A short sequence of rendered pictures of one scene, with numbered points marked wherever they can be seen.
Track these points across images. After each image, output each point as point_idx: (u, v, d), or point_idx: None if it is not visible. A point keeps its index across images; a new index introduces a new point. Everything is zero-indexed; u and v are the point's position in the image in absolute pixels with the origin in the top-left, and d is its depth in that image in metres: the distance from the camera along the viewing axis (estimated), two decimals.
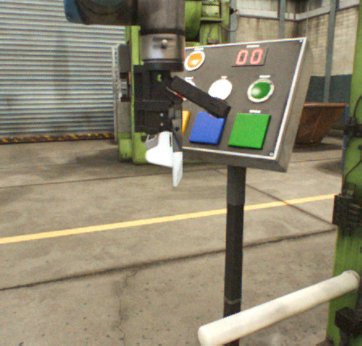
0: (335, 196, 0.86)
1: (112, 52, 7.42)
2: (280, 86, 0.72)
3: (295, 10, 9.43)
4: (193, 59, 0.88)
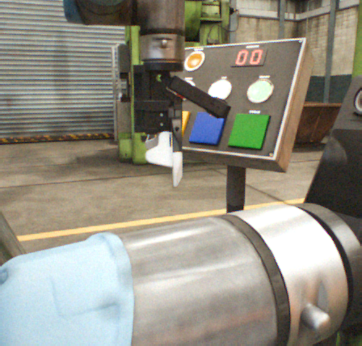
0: None
1: (112, 52, 7.42)
2: (280, 86, 0.72)
3: (295, 10, 9.43)
4: (193, 59, 0.88)
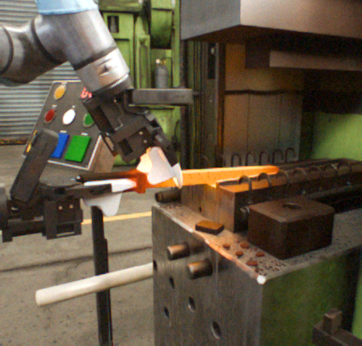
0: None
1: None
2: None
3: None
4: (59, 90, 1.14)
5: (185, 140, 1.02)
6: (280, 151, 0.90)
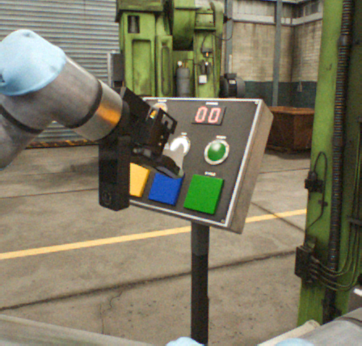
0: (297, 248, 0.87)
1: (107, 59, 7.42)
2: (235, 149, 0.73)
3: (292, 15, 9.43)
4: None
5: (339, 180, 0.76)
6: None
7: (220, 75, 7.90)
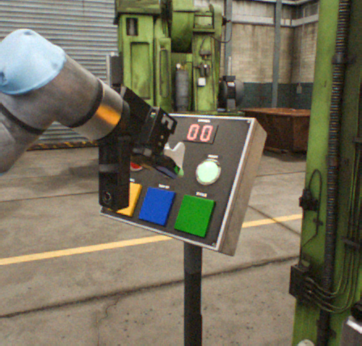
0: (292, 267, 0.85)
1: (107, 61, 7.40)
2: (227, 169, 0.71)
3: (291, 17, 9.42)
4: None
5: (334, 200, 0.74)
6: None
7: (220, 77, 7.88)
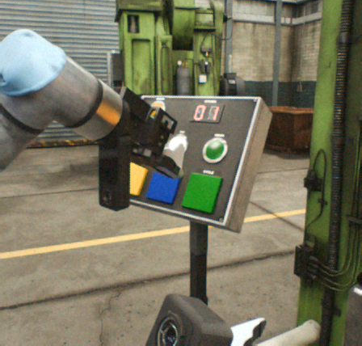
0: (296, 247, 0.86)
1: (107, 59, 7.42)
2: (233, 146, 0.72)
3: (292, 15, 9.43)
4: None
5: (338, 179, 0.76)
6: None
7: (220, 75, 7.89)
